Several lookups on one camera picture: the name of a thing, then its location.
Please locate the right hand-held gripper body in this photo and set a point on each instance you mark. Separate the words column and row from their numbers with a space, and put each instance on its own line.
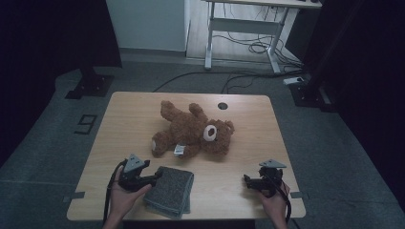
column 272, row 179

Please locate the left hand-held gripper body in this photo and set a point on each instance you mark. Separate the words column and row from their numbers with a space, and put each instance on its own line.
column 135, row 181

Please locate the grey fluffy towel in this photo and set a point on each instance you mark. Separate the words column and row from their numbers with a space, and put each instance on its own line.
column 170, row 191

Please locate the brown teddy bear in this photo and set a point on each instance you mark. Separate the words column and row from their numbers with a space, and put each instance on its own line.
column 187, row 130

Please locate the person's left hand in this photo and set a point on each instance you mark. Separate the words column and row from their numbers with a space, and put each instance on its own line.
column 122, row 200

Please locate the person's right hand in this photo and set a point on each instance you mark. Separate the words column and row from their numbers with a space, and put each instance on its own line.
column 277, row 205

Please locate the grey tape strip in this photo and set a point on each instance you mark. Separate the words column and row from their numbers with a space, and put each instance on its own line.
column 74, row 196
column 297, row 195

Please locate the black table grommet hole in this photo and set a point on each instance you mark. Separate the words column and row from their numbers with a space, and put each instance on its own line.
column 222, row 106

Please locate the black stand base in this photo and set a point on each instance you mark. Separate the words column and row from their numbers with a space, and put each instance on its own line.
column 310, row 95
column 90, row 86

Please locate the white power strip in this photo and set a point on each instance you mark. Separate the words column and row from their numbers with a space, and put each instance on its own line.
column 293, row 80

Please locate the white cabinet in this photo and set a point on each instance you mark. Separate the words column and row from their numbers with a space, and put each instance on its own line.
column 146, row 25

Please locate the black curtain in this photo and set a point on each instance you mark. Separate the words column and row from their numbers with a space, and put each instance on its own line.
column 47, row 47
column 366, row 63

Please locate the white desk frame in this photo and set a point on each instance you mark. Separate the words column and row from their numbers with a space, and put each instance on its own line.
column 245, row 26

